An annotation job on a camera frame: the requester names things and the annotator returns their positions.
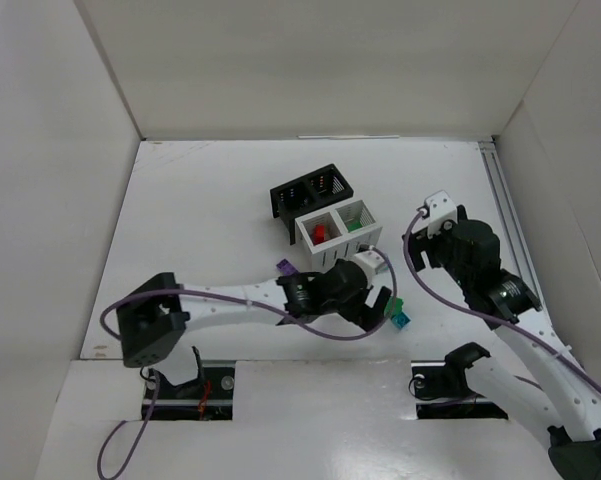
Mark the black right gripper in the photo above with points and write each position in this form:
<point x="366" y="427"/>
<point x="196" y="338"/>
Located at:
<point x="431" y="248"/>

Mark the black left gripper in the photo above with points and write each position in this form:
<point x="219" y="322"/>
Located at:
<point x="368" y="304"/>

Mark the green rounded lego block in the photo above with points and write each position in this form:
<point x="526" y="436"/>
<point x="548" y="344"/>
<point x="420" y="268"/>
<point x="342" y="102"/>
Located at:
<point x="394" y="307"/>

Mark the green lego brick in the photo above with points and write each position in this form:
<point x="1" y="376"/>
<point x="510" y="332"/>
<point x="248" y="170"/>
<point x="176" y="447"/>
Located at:
<point x="353" y="225"/>

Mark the red lego block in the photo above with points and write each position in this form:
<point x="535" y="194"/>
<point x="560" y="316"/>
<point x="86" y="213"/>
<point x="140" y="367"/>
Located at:
<point x="320" y="234"/>

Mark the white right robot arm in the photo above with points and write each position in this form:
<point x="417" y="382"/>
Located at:
<point x="562" y="409"/>

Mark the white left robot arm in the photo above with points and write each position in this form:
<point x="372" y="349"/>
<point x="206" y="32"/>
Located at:
<point x="155" y="320"/>

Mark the small teal square lego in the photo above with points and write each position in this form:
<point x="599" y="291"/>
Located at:
<point x="400" y="320"/>

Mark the white two-slot container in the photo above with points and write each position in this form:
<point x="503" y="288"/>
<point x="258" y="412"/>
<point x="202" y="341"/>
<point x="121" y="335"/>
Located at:
<point x="342" y="243"/>

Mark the purple lego brick upright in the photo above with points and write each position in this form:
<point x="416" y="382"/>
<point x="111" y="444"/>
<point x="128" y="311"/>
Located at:
<point x="286" y="268"/>

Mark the black two-slot container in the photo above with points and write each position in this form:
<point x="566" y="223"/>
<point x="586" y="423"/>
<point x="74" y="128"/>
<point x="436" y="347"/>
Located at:
<point x="305" y="194"/>

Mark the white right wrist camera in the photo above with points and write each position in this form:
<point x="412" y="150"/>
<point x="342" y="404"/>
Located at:
<point x="440" y="210"/>

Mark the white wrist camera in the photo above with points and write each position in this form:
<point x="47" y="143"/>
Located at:
<point x="440" y="210"/>
<point x="370" y="261"/>

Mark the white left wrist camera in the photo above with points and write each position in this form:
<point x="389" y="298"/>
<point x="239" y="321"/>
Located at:
<point x="370" y="261"/>

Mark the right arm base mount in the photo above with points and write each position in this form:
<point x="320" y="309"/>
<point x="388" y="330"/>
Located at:
<point x="440" y="394"/>

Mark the aluminium rail right edge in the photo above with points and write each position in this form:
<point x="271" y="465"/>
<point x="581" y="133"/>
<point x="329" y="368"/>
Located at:
<point x="501" y="214"/>

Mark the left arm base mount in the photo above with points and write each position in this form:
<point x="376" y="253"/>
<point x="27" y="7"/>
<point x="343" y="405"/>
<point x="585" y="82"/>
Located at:
<point x="206" y="399"/>

